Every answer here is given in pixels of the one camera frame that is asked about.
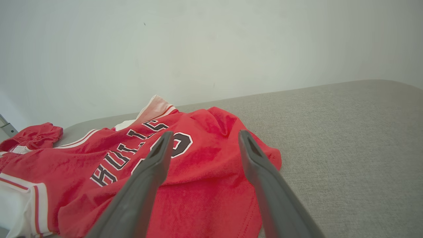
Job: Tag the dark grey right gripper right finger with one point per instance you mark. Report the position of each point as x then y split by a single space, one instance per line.
277 198

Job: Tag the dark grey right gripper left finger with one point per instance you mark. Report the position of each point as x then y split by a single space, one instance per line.
138 198

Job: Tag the red Bulls basketball jersey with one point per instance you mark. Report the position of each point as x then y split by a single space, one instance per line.
205 185

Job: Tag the red shorts with white panel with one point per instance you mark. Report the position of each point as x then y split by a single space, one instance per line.
33 135

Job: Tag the grey metal frame bar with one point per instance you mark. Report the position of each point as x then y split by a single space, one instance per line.
6 125

